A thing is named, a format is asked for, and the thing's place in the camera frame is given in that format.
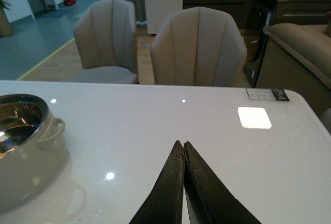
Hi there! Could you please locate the beige electric cooking pot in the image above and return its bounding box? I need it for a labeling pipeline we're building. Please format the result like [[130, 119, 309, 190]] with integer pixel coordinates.
[[1, 94, 66, 211]]

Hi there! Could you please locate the right beige upholstered chair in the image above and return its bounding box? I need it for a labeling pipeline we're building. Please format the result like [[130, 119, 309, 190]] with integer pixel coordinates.
[[150, 7, 247, 87]]

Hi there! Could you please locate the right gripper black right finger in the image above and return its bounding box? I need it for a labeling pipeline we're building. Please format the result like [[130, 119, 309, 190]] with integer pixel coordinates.
[[184, 142, 260, 223]]

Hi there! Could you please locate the left beige upholstered chair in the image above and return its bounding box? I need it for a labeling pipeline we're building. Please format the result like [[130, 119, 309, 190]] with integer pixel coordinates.
[[70, 0, 139, 84]]

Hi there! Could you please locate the table label sticker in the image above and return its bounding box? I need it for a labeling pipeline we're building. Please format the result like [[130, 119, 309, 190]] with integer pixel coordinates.
[[246, 88, 290, 101]]

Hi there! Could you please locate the beige sofa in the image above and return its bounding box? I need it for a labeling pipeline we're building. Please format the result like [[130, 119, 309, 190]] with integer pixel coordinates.
[[256, 23, 330, 116]]

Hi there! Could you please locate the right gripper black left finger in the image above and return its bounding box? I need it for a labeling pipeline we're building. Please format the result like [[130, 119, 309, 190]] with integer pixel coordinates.
[[130, 141, 184, 223]]

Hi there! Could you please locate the potted green plant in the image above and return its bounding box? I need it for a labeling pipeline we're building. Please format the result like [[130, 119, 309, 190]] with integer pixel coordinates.
[[1, 0, 12, 38]]

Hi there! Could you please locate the beige upholstered chair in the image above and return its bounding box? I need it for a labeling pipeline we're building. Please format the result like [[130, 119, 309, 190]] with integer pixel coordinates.
[[150, 7, 247, 87], [70, 0, 139, 84]]

